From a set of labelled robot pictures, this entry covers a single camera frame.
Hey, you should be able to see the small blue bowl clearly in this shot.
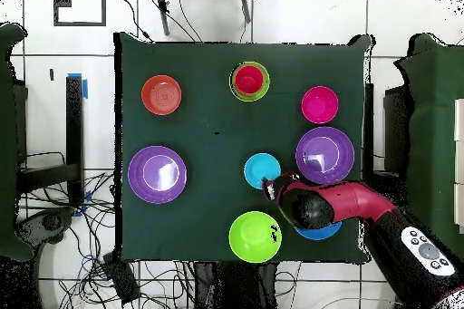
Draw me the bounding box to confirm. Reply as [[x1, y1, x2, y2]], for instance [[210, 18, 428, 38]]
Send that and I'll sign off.
[[243, 152, 283, 190]]

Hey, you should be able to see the small green bowl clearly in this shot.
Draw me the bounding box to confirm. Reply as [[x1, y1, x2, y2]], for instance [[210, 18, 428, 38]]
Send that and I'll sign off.
[[228, 61, 272, 102]]

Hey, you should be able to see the red cup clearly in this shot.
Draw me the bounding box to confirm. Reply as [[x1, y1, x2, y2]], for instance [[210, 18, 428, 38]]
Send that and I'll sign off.
[[233, 64, 265, 95]]

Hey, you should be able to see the large green bowl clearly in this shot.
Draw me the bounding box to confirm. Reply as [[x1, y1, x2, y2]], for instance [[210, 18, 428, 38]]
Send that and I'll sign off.
[[227, 210, 283, 264]]

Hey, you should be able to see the large blue bowl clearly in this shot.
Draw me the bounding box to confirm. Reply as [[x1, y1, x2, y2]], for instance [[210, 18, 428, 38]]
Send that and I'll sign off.
[[294, 219, 343, 241]]

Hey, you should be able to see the dark green tablecloth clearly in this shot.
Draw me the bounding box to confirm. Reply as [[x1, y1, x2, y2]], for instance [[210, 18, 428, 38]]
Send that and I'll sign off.
[[113, 32, 374, 263]]

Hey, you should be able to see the wide purple bowl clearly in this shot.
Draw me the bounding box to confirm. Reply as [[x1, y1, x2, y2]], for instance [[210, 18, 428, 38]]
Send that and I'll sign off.
[[127, 145, 189, 205], [295, 126, 355, 186]]

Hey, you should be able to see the pink bowl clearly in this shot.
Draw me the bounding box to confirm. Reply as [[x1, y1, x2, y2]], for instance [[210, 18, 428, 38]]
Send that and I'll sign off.
[[300, 85, 340, 125]]

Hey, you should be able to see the orange bowl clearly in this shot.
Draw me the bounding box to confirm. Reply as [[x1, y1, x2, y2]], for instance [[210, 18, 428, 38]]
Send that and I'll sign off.
[[140, 74, 183, 117]]

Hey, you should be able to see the black power strip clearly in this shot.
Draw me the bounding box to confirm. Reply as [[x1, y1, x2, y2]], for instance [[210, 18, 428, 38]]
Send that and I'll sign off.
[[101, 252, 141, 304]]

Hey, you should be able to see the green cloth covered table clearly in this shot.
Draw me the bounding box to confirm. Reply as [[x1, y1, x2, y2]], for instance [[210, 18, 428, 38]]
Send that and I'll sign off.
[[0, 22, 34, 263], [394, 33, 464, 263]]

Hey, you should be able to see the black metal stand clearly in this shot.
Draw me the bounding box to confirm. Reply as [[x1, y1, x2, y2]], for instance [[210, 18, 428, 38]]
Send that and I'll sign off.
[[15, 75, 85, 207]]

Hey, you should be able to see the black grey machine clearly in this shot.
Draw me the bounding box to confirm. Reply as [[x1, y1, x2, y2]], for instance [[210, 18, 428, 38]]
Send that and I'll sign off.
[[15, 207, 77, 263]]

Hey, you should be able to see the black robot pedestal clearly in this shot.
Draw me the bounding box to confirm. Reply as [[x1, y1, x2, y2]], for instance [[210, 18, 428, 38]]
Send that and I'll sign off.
[[193, 261, 280, 309]]

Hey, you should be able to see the black table frame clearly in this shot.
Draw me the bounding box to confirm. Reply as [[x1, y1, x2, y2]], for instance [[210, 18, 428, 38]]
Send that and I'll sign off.
[[363, 82, 412, 187]]

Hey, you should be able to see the grey cable bundle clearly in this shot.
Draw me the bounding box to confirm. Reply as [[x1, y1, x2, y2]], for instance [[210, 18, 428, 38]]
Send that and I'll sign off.
[[17, 150, 197, 309]]

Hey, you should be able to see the thin black floor cable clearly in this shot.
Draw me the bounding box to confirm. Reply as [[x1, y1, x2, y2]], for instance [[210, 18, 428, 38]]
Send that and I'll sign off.
[[116, 0, 152, 43]]

